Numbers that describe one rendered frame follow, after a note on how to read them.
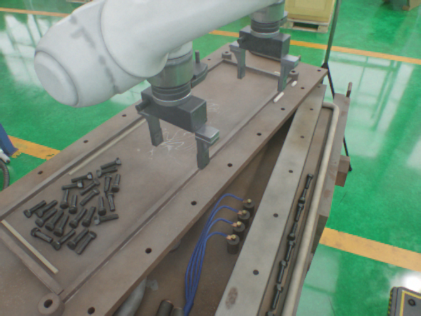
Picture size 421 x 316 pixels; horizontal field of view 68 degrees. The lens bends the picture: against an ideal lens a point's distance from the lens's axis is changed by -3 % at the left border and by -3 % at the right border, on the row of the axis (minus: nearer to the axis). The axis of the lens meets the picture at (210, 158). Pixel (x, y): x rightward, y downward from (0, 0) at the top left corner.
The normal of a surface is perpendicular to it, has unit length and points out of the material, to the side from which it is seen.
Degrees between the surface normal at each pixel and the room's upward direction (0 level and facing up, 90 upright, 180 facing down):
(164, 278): 0
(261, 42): 90
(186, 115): 90
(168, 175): 0
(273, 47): 90
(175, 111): 90
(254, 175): 0
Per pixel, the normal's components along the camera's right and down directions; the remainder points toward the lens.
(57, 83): -0.56, 0.62
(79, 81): 0.41, 0.50
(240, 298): -0.03, -0.73
